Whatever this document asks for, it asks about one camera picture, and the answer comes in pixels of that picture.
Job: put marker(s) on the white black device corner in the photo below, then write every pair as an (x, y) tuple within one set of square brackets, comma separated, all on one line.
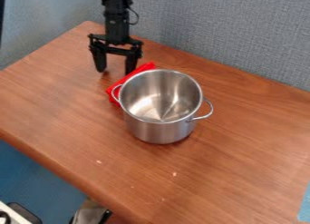
[(15, 214)]

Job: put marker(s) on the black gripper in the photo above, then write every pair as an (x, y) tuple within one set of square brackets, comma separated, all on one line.
[(115, 42)]

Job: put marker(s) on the grey black object under table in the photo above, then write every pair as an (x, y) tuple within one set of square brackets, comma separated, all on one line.
[(91, 213)]

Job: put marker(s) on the red plastic block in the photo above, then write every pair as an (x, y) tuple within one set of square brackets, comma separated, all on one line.
[(120, 82)]

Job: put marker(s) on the stainless steel pot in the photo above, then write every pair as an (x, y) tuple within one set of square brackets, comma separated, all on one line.
[(162, 103)]

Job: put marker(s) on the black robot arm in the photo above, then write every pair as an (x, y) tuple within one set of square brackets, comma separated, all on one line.
[(118, 6)]

